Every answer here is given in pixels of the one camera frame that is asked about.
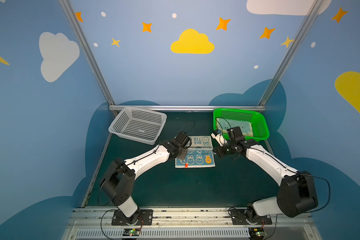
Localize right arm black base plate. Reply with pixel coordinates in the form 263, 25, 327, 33
228, 208, 273, 225

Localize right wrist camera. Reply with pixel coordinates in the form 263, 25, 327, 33
211, 129, 227, 147

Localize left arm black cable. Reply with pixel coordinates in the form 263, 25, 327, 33
179, 119, 196, 134

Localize white perforated plastic basket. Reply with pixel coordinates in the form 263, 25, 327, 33
108, 107, 167, 145

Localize right green circuit board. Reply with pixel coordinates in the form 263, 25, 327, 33
248, 228, 267, 240

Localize green circuit board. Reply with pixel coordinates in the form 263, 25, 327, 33
248, 228, 267, 240
122, 229, 141, 237

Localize aluminium back frame rail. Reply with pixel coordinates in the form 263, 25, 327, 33
109, 105, 266, 112

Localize pale yellow towel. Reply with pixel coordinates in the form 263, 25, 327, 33
216, 118, 254, 137

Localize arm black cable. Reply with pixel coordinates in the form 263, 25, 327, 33
179, 119, 196, 134
299, 175, 331, 214

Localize right aluminium frame post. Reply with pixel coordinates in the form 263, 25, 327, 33
254, 0, 325, 112

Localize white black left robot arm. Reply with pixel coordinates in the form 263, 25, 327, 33
100, 131, 192, 225

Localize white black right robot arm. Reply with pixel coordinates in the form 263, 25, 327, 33
211, 127, 319, 224

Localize left aluminium frame post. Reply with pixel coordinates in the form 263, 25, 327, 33
59, 0, 119, 117

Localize green perforated plastic basket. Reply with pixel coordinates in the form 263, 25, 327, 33
213, 108, 270, 142

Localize left green circuit board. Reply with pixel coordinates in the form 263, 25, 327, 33
122, 229, 141, 237

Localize teal patterned towel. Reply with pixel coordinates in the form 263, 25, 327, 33
175, 136, 216, 169

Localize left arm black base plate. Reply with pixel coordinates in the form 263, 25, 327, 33
112, 209, 153, 226

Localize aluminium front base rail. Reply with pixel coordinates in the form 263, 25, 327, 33
62, 207, 322, 240

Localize aluminium frame post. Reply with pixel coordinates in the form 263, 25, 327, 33
254, 0, 325, 112
59, 0, 119, 117

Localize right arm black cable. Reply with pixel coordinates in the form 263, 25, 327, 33
299, 175, 331, 214

